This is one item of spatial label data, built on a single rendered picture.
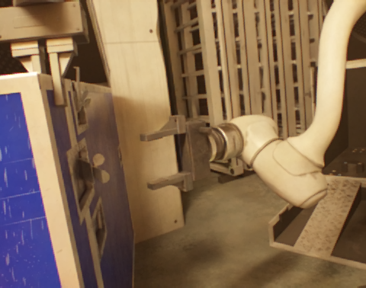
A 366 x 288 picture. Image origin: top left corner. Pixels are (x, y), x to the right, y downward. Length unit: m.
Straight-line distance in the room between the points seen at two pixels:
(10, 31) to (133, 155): 1.43
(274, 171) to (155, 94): 1.30
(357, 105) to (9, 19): 3.06
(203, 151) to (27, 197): 0.38
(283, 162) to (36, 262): 0.52
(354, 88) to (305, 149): 2.59
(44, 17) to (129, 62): 1.37
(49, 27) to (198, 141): 0.37
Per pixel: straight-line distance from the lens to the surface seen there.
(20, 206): 0.49
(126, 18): 1.92
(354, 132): 3.34
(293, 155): 0.72
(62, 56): 0.52
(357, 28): 3.07
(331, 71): 0.76
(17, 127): 0.46
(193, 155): 0.68
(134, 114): 1.86
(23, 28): 0.53
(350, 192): 2.25
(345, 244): 1.89
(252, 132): 0.77
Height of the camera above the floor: 0.91
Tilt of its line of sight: 10 degrees down
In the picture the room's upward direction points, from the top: 7 degrees counter-clockwise
